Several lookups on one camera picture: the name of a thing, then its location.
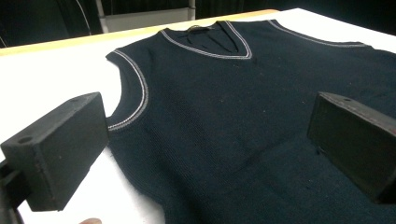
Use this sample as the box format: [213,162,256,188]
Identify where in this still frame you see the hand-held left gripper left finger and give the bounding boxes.
[0,91,110,213]

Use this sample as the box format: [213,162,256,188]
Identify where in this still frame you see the black shorts with white trim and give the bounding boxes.
[106,20,396,224]

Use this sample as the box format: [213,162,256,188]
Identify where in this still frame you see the white metal desk frame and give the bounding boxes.
[94,0,197,34]

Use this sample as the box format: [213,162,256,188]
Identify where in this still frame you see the white table sheet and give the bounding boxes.
[0,7,396,224]

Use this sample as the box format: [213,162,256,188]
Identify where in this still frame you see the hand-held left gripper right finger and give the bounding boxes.
[306,91,396,205]

